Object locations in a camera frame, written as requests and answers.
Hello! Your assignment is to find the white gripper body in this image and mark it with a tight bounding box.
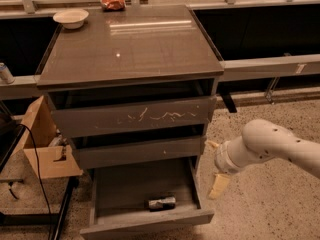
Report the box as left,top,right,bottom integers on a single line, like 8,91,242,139
214,141,240,175

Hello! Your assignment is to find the silver redbull can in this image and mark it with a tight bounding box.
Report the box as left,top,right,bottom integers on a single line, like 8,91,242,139
148,196,176,211

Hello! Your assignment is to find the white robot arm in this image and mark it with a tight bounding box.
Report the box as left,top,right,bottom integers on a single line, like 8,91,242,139
206,119,320,199

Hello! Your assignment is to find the grey middle drawer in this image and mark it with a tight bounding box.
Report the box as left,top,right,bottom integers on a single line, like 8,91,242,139
73,136,206,169

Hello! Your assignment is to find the grey drawer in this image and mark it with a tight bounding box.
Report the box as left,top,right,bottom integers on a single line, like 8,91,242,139
73,136,206,169
80,158,214,240
52,96,216,138

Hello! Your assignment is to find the grey drawer cabinet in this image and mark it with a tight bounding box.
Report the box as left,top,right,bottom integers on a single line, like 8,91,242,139
35,4,225,172

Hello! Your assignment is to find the grey bottom drawer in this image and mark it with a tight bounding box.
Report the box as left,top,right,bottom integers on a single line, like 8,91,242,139
80,158,214,240

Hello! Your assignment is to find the grey top drawer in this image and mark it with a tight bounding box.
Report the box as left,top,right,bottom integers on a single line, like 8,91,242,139
52,96,216,138

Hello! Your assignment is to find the white can on ledge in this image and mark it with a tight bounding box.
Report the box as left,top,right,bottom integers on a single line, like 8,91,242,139
0,63,15,84

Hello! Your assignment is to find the red chip bag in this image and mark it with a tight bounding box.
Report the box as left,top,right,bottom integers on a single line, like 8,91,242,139
100,0,126,11

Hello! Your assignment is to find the cardboard box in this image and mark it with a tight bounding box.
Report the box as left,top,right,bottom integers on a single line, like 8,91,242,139
14,96,83,179

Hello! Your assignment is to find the white bowl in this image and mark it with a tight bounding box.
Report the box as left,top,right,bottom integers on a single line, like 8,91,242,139
53,9,89,29

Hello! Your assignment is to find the black cable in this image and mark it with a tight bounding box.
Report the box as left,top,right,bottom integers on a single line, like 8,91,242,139
18,123,54,240

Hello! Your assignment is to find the black table frame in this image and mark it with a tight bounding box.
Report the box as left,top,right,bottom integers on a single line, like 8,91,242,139
0,112,79,240

